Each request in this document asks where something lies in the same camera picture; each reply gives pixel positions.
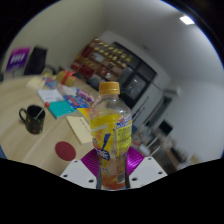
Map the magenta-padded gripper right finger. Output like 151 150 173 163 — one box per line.
125 146 168 190

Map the trophy shelf unit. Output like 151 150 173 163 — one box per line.
69 38 134 88

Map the black glass double door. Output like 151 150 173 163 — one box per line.
113 41 158 111

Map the yellow-labelled drink bottle orange cap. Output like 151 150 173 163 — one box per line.
88 81 134 192

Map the black monitor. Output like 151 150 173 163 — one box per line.
158 120 174 136

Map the blue printed booklet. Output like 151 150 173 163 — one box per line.
63 94 91 110

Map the flat round red coaster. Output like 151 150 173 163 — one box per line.
54 141 77 162

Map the black office chair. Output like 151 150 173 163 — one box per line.
23 46 48 76

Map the yellow gift box red ribbon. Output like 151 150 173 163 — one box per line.
54 69 78 88

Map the red-ball stirrer stick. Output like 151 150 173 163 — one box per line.
35 101 51 120

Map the pale yellow notepad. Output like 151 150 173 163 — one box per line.
26 76 46 90

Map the purple sign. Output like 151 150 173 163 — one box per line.
5 46 32 73

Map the white air conditioner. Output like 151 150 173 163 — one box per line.
164 85 183 98

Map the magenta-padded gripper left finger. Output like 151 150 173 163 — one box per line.
59 148 101 190

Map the black mug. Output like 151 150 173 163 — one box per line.
18 104 46 135

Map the teal notebook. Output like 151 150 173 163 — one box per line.
47 99 78 120

